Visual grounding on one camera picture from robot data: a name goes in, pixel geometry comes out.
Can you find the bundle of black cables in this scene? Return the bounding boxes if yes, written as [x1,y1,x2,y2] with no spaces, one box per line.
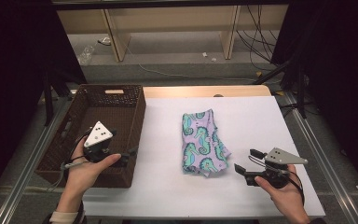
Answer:
[235,4,282,72]

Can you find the white paper sheet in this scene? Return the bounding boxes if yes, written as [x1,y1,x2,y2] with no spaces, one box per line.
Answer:
[81,95,326,218]

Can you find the brown wicker basket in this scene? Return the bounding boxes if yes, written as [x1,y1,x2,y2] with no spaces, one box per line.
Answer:
[34,83,147,189]

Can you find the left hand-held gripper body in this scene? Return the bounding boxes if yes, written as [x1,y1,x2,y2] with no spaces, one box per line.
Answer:
[82,120,119,164]

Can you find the purple seahorse print cloth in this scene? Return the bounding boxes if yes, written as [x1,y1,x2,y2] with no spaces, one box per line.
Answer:
[181,108,232,178]

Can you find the white paper scraps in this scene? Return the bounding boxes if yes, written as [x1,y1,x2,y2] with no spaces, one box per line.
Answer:
[201,51,218,63]

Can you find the black curtain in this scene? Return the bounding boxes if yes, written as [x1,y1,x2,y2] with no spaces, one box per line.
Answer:
[0,0,88,210]
[269,0,358,190]

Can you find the black tripod stand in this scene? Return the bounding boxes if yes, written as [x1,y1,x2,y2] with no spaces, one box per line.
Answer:
[253,58,310,119]

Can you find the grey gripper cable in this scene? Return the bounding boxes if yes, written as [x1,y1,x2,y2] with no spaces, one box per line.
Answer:
[47,160,86,192]

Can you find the person's right hand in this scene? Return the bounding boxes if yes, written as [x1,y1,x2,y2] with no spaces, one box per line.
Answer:
[254,164,306,217]

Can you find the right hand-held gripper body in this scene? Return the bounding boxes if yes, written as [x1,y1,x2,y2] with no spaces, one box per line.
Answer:
[244,147,310,189]

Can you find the light wooden shelf unit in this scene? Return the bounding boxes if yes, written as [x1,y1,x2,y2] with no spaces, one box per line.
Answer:
[56,4,290,63]

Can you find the black metal stand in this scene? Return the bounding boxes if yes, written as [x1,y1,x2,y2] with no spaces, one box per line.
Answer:
[41,70,73,127]

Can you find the clear plastic wrapper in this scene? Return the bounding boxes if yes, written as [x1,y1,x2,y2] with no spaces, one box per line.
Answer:
[76,45,96,66]

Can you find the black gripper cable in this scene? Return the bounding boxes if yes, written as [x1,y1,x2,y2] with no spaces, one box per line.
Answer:
[286,170,306,207]

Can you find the aluminium rail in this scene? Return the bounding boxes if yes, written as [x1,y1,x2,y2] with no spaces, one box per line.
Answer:
[0,95,73,224]
[282,91,358,224]

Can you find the person's left hand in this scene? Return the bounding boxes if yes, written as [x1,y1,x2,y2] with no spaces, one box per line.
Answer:
[61,145,122,204]

